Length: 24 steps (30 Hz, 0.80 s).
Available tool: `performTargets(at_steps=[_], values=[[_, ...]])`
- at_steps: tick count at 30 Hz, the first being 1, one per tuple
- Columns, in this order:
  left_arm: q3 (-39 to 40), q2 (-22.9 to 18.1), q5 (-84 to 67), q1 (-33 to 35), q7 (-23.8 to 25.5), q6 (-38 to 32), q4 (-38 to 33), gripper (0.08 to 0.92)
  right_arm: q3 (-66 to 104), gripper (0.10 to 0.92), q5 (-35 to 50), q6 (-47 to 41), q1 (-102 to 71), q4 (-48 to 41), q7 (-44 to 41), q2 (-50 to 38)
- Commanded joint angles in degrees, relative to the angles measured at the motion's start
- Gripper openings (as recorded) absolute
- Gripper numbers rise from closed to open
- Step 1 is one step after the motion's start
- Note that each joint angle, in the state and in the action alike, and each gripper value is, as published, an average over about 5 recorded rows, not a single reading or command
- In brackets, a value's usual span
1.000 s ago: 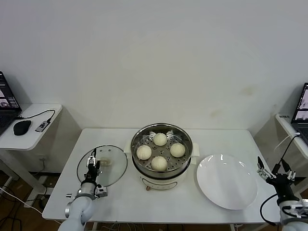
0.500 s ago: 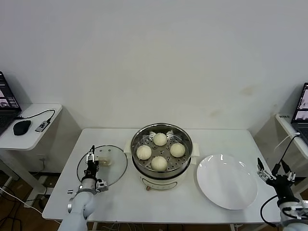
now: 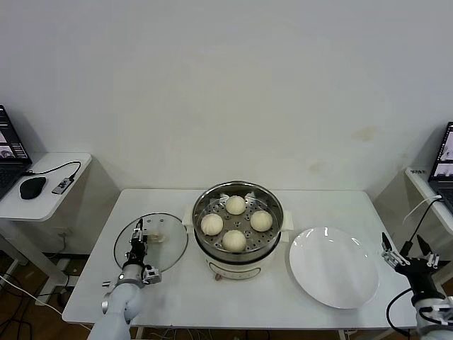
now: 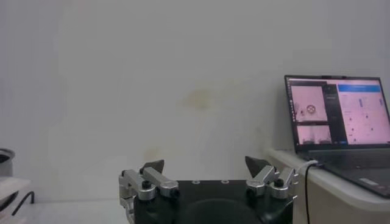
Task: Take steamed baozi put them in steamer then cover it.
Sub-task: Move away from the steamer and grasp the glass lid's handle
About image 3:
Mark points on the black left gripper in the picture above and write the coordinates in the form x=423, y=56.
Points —
x=137, y=252

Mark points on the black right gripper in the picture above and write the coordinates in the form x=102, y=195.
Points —
x=421, y=274

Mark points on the glass pot lid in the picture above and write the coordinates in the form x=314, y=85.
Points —
x=170, y=255

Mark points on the white steamed baozi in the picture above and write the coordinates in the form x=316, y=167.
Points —
x=211, y=224
x=233, y=241
x=261, y=220
x=235, y=204

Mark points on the stainless steel steamer basket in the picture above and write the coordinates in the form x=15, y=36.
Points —
x=272, y=209

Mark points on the grey power strip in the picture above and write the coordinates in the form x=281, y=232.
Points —
x=68, y=265

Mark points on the white round plate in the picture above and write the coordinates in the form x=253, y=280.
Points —
x=332, y=269

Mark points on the black open laptop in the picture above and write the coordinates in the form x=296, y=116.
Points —
x=10, y=148
x=444, y=170

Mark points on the cream electric cooker pot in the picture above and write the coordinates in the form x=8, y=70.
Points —
x=240, y=267

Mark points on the black computer mouse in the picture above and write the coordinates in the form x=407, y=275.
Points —
x=32, y=187

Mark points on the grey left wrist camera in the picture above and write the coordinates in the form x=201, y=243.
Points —
x=153, y=275

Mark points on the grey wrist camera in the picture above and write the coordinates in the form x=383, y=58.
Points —
x=439, y=314
x=153, y=275

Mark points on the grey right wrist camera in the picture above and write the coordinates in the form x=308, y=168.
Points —
x=439, y=314

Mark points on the white wall socket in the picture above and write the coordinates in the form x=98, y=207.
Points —
x=64, y=234

